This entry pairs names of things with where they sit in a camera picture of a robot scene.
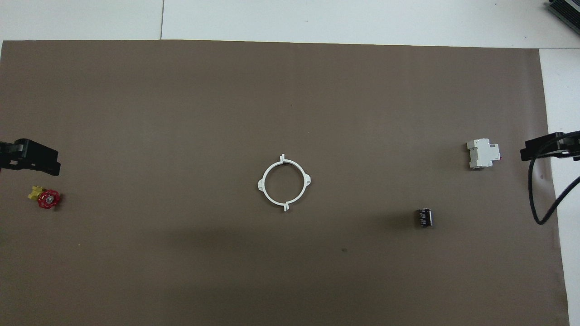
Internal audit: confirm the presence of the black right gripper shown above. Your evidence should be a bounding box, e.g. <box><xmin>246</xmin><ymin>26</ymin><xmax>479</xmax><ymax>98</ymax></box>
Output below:
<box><xmin>520</xmin><ymin>130</ymin><xmax>580</xmax><ymax>162</ymax></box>

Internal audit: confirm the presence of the brown paper table mat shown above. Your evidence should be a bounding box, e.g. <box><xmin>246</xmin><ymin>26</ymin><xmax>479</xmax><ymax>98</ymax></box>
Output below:
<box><xmin>0</xmin><ymin>40</ymin><xmax>570</xmax><ymax>326</ymax></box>

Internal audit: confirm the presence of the white circuit breaker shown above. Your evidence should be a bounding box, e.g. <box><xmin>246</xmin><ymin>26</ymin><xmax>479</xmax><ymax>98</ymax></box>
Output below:
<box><xmin>466</xmin><ymin>138</ymin><xmax>502</xmax><ymax>170</ymax></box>

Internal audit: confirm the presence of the red handwheel brass valve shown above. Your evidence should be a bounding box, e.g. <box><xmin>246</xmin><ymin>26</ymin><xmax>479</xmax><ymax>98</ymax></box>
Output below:
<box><xmin>28</xmin><ymin>185</ymin><xmax>62</xmax><ymax>210</ymax></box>

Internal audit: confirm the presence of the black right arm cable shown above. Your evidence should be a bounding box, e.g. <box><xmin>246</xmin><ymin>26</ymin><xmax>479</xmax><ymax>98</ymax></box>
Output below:
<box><xmin>529</xmin><ymin>135</ymin><xmax>580</xmax><ymax>225</ymax></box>

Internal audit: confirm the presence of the white half-ring pipe clamp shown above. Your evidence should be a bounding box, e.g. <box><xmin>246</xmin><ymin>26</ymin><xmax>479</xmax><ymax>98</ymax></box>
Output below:
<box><xmin>257</xmin><ymin>154</ymin><xmax>287</xmax><ymax>212</ymax></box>
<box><xmin>281</xmin><ymin>154</ymin><xmax>312</xmax><ymax>212</ymax></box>

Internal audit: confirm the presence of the grey ribbed device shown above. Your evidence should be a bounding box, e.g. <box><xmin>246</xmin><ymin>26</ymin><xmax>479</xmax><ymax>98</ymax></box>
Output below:
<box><xmin>546</xmin><ymin>0</ymin><xmax>580</xmax><ymax>24</ymax></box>

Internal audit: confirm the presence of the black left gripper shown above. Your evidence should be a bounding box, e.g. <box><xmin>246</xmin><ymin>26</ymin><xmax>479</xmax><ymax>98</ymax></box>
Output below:
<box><xmin>0</xmin><ymin>138</ymin><xmax>61</xmax><ymax>176</ymax></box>

